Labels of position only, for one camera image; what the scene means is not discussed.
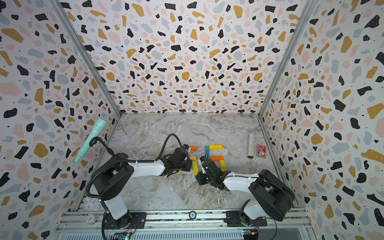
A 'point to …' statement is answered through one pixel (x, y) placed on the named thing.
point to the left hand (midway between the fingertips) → (196, 163)
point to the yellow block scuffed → (216, 147)
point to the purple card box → (261, 151)
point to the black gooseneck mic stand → (121, 155)
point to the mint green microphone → (99, 124)
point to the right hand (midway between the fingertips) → (198, 177)
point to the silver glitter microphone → (251, 144)
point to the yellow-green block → (222, 165)
